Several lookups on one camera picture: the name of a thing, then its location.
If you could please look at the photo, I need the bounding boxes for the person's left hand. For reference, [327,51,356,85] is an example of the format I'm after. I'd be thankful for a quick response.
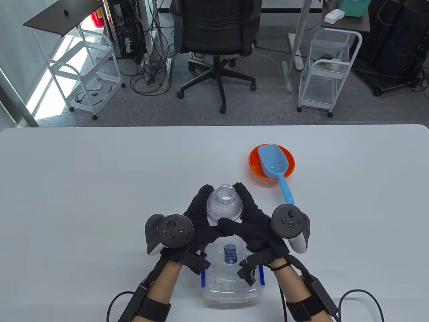
[160,184,222,266]

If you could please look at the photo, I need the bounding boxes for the person's right hand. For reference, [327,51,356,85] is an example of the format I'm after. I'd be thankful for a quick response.
[218,182,291,266]

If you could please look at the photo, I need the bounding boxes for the clear plastic shaker cup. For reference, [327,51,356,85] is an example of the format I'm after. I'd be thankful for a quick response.
[207,216,240,227]

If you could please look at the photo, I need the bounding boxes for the clear plastic container lid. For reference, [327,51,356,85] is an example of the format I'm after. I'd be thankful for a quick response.
[203,235,263,297]

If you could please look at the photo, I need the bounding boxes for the clear plastic shaker lid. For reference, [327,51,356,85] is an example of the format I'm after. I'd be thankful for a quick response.
[206,184,243,223]

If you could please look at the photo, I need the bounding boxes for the blue plastic scoop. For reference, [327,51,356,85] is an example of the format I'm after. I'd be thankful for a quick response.
[257,144,295,206]

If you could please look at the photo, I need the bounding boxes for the clear container with blue clips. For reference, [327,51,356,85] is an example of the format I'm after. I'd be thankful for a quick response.
[200,235,266,309]

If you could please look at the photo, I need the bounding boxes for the person's right forearm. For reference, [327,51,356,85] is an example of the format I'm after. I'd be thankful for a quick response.
[271,263,330,322]

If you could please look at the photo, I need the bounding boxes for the person's left forearm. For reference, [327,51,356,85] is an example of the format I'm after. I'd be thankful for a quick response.
[147,262,183,322]

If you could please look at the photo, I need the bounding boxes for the grey and white hand controller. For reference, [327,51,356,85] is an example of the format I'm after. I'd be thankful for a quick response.
[145,214,194,256]
[271,204,311,254]

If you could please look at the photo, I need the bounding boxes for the orange plastic bowl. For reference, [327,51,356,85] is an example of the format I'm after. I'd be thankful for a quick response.
[249,144,296,181]

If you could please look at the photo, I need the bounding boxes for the black wrist electronics box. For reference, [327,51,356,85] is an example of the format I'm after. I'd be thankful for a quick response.
[300,273,339,317]
[119,283,148,322]

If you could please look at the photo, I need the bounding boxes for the white power strip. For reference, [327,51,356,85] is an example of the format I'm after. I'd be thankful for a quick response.
[288,32,304,70]

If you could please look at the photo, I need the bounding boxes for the black office chair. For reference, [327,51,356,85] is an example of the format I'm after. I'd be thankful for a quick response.
[169,0,262,114]

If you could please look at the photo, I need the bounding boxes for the black computer tower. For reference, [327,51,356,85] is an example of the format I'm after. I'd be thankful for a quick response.
[107,0,148,64]

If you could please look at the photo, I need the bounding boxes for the small white box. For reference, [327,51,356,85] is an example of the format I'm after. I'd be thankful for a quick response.
[324,9,346,24]

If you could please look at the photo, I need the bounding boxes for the white cart with dark top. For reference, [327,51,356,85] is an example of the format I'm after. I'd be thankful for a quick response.
[297,6,371,118]
[23,0,126,120]

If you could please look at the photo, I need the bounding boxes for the red fire extinguisher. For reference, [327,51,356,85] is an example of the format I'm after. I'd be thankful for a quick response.
[91,0,113,29]

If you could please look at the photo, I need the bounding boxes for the black equipment stand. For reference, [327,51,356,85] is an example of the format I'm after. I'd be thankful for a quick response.
[351,0,429,97]

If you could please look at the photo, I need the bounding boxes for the teal plastic container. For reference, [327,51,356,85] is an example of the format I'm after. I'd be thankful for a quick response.
[337,0,372,17]

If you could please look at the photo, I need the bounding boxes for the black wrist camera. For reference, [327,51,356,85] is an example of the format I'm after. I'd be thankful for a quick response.
[237,251,272,286]
[183,250,211,275]

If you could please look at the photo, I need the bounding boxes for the black cable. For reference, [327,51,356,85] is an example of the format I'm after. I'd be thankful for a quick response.
[107,291,134,322]
[338,289,384,322]

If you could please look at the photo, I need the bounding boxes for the thin black cord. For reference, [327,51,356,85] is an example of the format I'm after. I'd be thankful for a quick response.
[75,86,113,105]

